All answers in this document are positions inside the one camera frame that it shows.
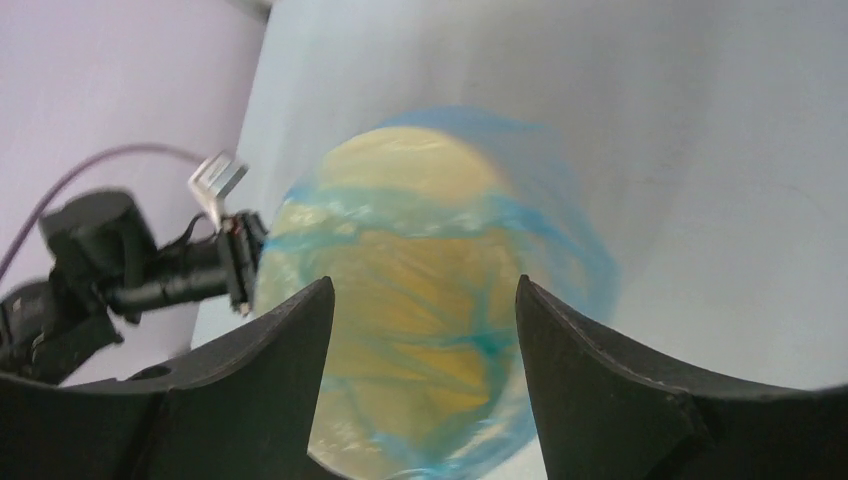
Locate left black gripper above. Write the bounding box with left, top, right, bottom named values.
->
left=217, top=210, right=268, bottom=315

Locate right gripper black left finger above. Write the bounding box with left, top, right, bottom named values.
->
left=1, top=277, right=335, bottom=479

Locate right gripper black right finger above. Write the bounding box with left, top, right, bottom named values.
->
left=516, top=276, right=847, bottom=479

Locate yellow cartoon trash bin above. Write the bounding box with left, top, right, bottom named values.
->
left=254, top=125, right=598, bottom=480

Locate blue plastic trash bag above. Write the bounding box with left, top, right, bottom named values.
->
left=251, top=104, right=623, bottom=480

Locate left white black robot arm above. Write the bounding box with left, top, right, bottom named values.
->
left=1, top=190, right=268, bottom=385

